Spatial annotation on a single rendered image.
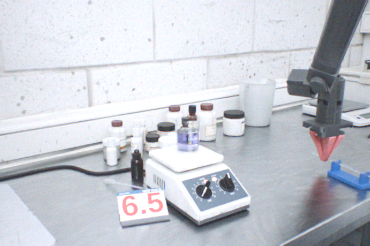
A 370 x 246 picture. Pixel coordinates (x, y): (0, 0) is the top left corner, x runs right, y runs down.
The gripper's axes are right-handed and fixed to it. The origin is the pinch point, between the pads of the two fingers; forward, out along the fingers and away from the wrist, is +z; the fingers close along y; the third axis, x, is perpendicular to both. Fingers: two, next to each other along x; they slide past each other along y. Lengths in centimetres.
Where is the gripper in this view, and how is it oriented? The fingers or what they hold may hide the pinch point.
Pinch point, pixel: (324, 157)
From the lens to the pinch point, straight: 104.2
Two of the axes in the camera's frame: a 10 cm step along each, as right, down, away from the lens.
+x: 4.5, 2.5, -8.6
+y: -8.9, 1.2, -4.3
